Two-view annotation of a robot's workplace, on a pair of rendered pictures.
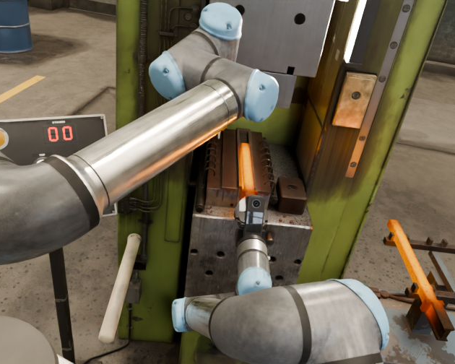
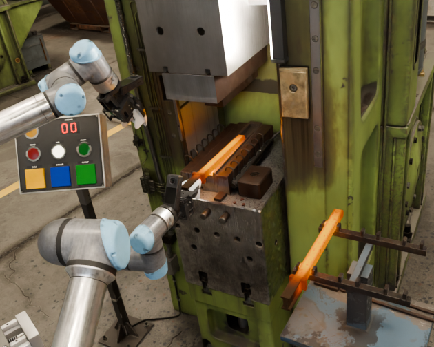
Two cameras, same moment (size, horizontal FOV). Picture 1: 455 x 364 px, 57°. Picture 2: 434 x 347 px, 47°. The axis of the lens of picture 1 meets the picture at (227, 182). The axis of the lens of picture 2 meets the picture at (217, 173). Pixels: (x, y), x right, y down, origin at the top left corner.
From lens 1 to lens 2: 1.05 m
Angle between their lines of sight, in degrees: 31
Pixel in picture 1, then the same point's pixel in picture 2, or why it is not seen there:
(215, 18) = (74, 51)
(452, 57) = not seen: outside the picture
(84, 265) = not seen: hidden behind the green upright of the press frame
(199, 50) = (60, 72)
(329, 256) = (328, 250)
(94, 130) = (91, 124)
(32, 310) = (122, 276)
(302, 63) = (214, 66)
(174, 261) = not seen: hidden behind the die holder
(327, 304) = (78, 228)
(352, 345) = (79, 253)
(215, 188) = (186, 172)
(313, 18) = (210, 29)
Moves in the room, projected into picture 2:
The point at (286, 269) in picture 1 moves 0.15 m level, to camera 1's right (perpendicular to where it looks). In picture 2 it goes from (252, 250) to (290, 262)
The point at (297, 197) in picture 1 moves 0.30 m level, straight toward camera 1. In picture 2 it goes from (250, 182) to (188, 226)
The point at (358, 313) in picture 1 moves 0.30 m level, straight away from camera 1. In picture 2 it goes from (93, 236) to (206, 188)
